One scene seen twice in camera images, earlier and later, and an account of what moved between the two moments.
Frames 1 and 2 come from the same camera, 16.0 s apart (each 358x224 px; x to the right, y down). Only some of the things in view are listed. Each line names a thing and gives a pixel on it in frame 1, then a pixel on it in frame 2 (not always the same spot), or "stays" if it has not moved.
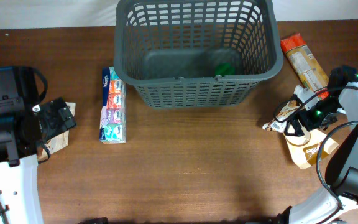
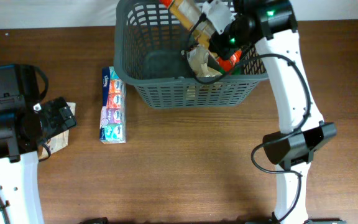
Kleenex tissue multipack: x=113 y=120 stays
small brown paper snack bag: x=57 y=143 stays
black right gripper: x=309 y=124 -> x=225 y=51
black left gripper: x=60 y=116 stays
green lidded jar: x=224 y=69 -> x=236 y=71
